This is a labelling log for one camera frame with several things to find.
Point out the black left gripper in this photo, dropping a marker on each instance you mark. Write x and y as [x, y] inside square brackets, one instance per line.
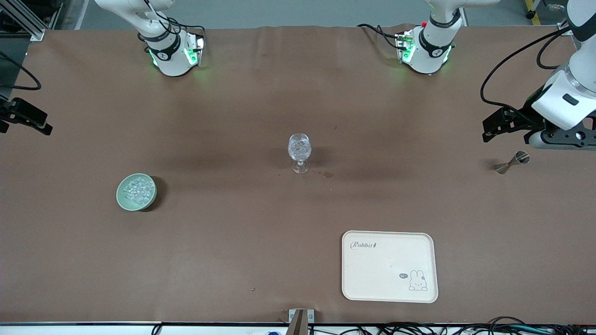
[525, 122]

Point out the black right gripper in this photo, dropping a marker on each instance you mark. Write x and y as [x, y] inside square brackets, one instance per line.
[18, 113]

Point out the steel double jigger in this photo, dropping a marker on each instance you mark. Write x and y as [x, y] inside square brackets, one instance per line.
[505, 166]

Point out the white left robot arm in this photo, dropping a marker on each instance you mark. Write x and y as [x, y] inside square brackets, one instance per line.
[430, 58]

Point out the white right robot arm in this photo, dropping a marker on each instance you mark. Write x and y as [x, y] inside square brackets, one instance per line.
[172, 60]

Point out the clear ice cube pile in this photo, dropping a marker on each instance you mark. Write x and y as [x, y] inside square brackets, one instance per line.
[137, 190]

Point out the clear stemmed wine glass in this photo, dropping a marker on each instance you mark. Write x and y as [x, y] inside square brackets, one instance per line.
[299, 146]

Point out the green ceramic bowl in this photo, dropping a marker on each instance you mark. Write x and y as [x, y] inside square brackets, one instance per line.
[122, 197]

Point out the cream rabbit print tray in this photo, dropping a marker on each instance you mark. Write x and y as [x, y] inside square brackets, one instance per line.
[372, 279]

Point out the brown table cover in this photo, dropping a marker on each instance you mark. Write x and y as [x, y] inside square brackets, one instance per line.
[233, 256]

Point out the aluminium frame post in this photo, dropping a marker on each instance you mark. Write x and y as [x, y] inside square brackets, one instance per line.
[28, 23]

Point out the grey metal camera bracket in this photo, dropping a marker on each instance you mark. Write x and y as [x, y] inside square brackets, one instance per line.
[300, 321]

